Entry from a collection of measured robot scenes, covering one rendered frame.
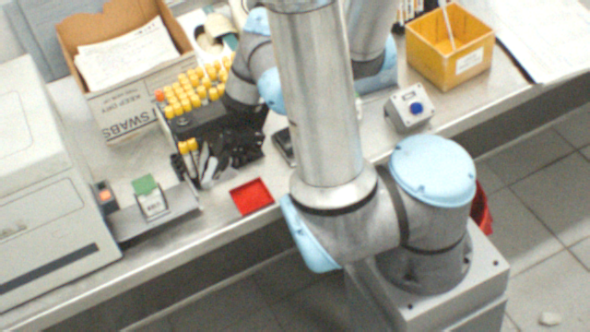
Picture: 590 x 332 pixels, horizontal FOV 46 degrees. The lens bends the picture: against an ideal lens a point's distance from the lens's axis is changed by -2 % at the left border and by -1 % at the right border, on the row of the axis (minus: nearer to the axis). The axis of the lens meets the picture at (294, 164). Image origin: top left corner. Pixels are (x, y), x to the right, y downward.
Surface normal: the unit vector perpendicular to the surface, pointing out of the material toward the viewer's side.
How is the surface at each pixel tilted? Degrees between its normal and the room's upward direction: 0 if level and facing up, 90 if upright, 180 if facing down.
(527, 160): 0
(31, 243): 90
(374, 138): 0
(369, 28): 111
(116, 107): 87
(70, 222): 90
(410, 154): 10
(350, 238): 77
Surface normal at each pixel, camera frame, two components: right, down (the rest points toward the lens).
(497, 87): -0.13, -0.66
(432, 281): 0.05, 0.53
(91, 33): 0.45, 0.60
